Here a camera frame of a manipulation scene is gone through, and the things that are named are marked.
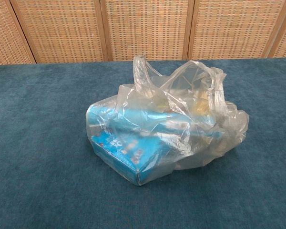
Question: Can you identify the blue snack box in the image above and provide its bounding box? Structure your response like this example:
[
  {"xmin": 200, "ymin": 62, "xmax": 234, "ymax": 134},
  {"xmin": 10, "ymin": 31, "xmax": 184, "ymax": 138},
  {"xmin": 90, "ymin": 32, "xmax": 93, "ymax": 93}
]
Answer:
[{"xmin": 90, "ymin": 130, "xmax": 180, "ymax": 186}]

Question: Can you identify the teal velvet tablecloth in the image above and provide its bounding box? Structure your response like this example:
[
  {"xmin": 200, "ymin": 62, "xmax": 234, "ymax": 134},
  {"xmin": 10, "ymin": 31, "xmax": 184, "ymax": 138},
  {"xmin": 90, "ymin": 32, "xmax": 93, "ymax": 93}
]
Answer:
[{"xmin": 0, "ymin": 56, "xmax": 286, "ymax": 229}]

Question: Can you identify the silver green wrapped snack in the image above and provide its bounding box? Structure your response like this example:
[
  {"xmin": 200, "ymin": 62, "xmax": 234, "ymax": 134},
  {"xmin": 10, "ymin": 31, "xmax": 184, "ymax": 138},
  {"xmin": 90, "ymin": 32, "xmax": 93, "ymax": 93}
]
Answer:
[{"xmin": 153, "ymin": 96, "xmax": 174, "ymax": 113}]

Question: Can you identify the woven rattan folding screen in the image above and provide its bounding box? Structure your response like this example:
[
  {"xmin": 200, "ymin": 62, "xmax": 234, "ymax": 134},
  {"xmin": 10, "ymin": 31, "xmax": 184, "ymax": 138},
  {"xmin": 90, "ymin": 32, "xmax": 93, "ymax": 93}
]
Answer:
[{"xmin": 0, "ymin": 0, "xmax": 286, "ymax": 66}]

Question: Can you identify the clear plastic shopping bag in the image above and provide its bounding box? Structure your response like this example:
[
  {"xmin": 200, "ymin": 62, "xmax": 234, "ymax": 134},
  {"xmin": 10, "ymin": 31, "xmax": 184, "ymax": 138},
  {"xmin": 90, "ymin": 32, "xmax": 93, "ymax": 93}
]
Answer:
[{"xmin": 85, "ymin": 54, "xmax": 250, "ymax": 187}]

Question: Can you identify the yellow snack packet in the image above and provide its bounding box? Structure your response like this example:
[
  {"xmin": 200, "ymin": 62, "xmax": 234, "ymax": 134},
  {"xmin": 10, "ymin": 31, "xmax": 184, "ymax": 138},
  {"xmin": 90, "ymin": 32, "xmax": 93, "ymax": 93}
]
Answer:
[{"xmin": 192, "ymin": 99, "xmax": 214, "ymax": 116}]

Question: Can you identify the blue cylindrical snack tube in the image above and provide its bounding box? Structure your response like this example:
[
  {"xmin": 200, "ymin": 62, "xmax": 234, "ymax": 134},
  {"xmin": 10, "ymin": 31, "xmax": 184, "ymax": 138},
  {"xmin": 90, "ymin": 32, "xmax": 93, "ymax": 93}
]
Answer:
[{"xmin": 86, "ymin": 105, "xmax": 224, "ymax": 139}]

